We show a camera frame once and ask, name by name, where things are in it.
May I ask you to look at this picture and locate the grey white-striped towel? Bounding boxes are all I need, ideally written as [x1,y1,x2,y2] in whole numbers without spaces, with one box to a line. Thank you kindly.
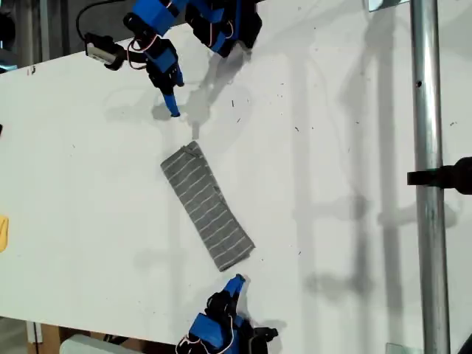
[160,140,257,273]

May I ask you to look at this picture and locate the grey metal pole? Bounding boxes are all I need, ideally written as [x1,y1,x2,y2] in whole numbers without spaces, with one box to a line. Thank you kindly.
[38,0,51,62]

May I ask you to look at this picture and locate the white box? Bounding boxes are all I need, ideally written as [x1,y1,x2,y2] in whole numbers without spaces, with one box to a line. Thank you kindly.
[58,334,148,354]

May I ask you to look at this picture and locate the dark round background object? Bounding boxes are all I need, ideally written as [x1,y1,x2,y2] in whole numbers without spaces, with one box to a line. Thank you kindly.
[0,10,16,51]

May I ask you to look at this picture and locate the wooden board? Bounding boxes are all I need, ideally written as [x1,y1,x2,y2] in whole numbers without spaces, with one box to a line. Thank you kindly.
[36,324,62,354]

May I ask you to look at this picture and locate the yellow object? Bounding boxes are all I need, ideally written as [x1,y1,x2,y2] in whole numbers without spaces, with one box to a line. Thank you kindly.
[0,215,10,254]

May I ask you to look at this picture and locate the black clamp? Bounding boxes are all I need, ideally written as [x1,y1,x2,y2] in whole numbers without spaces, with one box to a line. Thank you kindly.
[406,156,472,195]

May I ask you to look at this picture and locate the black camera stalk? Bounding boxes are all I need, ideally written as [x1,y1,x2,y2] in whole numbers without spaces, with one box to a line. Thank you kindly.
[105,44,148,72]

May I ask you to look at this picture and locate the black camera box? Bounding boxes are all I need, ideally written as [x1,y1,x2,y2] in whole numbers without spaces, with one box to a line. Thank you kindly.
[83,32,116,63]
[250,326,280,354]

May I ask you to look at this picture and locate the black camera cable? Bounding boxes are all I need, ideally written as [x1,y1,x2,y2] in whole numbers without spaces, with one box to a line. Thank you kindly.
[75,0,122,41]

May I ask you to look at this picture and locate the steel post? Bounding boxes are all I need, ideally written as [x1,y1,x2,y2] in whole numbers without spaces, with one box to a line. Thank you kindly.
[409,0,451,354]

